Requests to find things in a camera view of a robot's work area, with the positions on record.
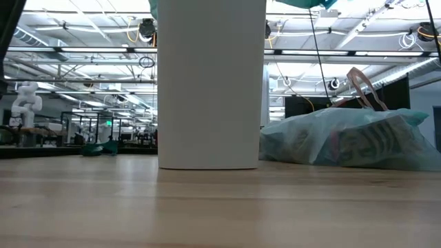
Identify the white plastic trash bin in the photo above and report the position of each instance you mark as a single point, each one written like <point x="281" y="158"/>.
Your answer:
<point x="210" y="86"/>

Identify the light blue trash bag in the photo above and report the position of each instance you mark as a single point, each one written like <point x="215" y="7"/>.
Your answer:
<point x="296" y="137"/>

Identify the teal bag stack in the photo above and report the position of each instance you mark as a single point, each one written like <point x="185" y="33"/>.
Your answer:
<point x="310" y="3"/>

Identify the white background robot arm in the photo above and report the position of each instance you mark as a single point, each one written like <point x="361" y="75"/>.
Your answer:
<point x="25" y="100"/>

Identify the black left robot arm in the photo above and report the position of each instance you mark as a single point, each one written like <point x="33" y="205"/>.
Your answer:
<point x="8" y="20"/>

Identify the crumpled teal bag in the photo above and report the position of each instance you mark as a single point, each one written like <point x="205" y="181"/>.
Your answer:
<point x="103" y="149"/>

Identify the black background frame station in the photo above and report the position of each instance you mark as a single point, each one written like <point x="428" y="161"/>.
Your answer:
<point x="97" y="127"/>

